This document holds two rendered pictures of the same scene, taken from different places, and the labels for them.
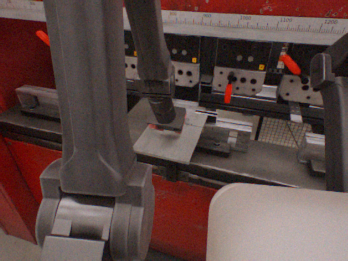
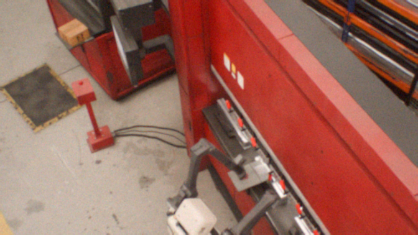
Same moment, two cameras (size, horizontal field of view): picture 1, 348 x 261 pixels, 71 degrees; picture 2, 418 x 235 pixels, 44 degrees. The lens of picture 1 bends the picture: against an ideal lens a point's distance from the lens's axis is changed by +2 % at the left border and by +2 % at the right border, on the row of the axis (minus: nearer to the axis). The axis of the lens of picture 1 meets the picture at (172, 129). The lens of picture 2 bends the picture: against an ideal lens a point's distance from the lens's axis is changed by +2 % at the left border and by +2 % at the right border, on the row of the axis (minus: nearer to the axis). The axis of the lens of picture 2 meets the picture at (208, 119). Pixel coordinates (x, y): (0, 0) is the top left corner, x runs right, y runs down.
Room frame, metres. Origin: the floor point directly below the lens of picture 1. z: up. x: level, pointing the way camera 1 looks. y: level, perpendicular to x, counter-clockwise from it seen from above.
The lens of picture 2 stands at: (-0.92, -1.45, 4.06)
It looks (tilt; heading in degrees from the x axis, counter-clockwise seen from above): 49 degrees down; 50
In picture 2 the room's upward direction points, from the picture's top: 4 degrees counter-clockwise
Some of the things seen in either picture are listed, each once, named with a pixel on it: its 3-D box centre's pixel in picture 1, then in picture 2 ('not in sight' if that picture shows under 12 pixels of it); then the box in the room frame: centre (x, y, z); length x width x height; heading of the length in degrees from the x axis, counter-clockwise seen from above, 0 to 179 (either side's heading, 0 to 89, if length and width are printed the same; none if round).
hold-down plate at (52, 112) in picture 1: (52, 114); (224, 124); (0.92, 0.54, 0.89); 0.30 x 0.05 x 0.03; 72
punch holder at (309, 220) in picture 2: not in sight; (313, 216); (0.61, -0.59, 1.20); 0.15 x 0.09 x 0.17; 72
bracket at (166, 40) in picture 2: not in sight; (164, 55); (0.94, 1.27, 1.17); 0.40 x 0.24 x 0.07; 72
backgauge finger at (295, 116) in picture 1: (294, 102); not in sight; (0.82, -0.47, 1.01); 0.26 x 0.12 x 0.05; 162
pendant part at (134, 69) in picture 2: not in sight; (128, 50); (0.62, 1.29, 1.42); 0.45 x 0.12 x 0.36; 68
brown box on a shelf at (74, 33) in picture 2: not in sight; (73, 31); (0.64, 2.25, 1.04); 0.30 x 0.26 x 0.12; 83
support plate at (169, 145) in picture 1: (173, 132); (249, 175); (0.65, 0.00, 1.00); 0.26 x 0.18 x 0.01; 162
